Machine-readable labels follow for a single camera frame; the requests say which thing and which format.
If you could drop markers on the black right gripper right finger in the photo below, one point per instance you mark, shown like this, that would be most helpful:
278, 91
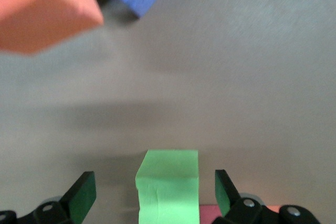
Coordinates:
236, 208

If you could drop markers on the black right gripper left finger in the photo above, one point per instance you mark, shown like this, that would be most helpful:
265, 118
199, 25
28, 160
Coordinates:
78, 197

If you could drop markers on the red foam cube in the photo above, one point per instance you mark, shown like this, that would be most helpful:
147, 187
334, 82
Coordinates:
207, 216

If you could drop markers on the orange foam cube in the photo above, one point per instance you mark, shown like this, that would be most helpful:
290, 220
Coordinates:
42, 14
271, 208

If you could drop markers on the green foam cube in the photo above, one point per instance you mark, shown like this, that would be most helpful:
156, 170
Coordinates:
168, 187

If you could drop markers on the brown table cover sheet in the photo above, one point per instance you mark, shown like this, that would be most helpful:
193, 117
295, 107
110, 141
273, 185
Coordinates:
210, 77

